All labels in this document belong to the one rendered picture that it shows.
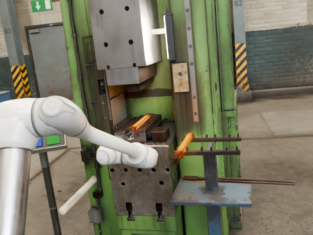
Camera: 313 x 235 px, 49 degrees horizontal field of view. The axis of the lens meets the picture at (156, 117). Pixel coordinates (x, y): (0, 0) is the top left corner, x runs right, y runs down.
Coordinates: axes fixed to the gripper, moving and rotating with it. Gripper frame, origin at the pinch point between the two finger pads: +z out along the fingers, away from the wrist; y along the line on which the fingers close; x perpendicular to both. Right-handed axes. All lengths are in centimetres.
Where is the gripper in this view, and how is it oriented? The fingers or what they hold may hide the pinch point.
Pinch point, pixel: (130, 131)
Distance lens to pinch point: 198.5
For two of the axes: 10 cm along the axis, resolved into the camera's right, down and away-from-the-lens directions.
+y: 9.7, -0.5, -2.5
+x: -1.1, -9.6, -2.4
